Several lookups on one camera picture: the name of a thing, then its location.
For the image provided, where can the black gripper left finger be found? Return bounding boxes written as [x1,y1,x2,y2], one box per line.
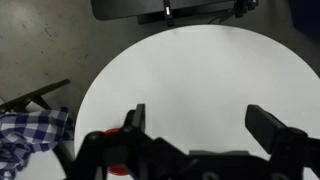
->
[124,103,147,134]

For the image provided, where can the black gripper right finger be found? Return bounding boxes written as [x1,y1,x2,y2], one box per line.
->
[245,104,308,155]

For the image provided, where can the red bowl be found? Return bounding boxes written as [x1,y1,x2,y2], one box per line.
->
[103,128,130,177]

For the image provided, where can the blue white checkered cloth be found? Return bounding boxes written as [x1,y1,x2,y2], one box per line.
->
[0,106,75,180]

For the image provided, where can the black folding workbench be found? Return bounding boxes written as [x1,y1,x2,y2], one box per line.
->
[90,0,260,26]

